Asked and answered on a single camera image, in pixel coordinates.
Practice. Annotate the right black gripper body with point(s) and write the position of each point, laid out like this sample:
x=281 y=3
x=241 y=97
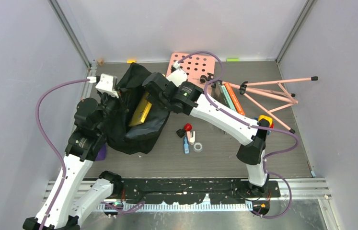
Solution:
x=157 y=101

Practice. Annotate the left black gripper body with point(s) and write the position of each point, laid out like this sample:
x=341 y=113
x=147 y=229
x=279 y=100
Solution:
x=114 y=104

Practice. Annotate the yellow book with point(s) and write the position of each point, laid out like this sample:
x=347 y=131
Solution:
x=141 y=112

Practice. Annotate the black student backpack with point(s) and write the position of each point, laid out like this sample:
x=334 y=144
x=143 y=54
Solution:
x=141 y=138

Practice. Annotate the dark green book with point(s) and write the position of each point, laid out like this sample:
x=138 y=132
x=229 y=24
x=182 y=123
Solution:
x=218 y=95

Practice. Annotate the teal spine book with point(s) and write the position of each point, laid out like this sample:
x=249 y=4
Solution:
x=228 y=98

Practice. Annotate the orange treehouse book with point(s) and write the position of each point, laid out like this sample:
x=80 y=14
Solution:
x=234 y=99

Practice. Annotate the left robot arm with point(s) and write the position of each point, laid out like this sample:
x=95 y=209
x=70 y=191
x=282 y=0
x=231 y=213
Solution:
x=62 y=211

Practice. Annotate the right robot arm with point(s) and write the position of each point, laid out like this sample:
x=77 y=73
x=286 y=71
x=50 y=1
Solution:
x=189 y=99

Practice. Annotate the yellow tape marker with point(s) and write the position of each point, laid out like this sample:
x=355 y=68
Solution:
x=131 y=61

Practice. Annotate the red black stamp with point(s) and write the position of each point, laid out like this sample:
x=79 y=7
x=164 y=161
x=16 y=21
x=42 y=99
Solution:
x=185 y=131

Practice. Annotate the purple ball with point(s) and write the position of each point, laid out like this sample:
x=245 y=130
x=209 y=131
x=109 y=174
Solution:
x=101 y=154

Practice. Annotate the pink small stapler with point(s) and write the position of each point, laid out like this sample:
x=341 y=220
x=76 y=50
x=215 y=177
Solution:
x=191 y=137

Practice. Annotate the blue small clip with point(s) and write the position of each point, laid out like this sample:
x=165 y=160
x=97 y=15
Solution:
x=186 y=146

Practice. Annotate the clear tape roll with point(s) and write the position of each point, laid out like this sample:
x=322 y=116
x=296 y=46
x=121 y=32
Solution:
x=198 y=147

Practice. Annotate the green tape marker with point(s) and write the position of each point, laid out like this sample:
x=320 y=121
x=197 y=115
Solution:
x=232 y=59

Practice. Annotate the pink perforated music stand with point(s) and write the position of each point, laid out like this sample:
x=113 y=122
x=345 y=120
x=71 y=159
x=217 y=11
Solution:
x=200 y=69

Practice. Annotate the toy block car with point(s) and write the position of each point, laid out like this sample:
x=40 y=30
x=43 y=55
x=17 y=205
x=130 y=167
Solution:
x=264 y=121

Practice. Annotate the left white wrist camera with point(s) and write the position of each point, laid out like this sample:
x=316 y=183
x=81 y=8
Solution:
x=105 y=84

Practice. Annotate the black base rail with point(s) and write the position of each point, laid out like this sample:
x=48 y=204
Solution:
x=187 y=191

